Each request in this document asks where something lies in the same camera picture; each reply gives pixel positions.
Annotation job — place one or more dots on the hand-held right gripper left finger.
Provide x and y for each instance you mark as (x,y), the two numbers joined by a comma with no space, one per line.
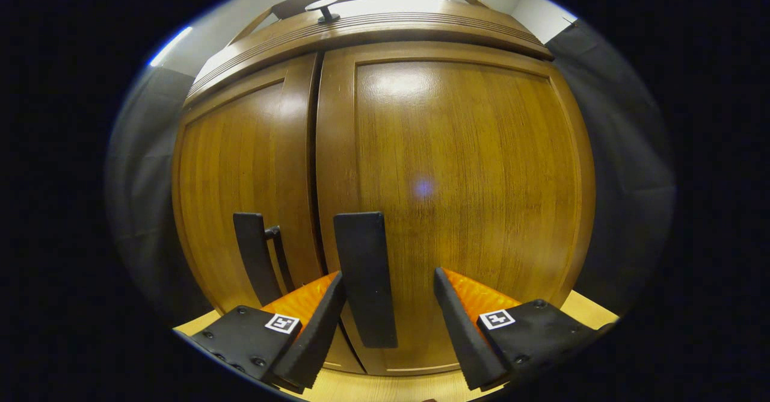
(313,336)

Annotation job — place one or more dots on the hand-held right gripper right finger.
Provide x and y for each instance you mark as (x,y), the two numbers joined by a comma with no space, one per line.
(463,330)

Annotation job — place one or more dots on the wooden cabinet door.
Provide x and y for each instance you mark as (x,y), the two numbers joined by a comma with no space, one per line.
(469,149)
(234,161)

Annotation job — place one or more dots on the wooden cabinet drawer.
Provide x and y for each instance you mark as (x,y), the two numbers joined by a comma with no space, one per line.
(385,29)

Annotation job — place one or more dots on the black backdrop cloth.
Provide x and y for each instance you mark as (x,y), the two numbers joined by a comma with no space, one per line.
(625,179)

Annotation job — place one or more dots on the narrow ceiling strip light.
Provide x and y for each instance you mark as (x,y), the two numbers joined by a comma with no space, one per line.
(170,47)

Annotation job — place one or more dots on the round black drawer knob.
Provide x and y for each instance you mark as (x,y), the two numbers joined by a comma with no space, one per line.
(323,6)

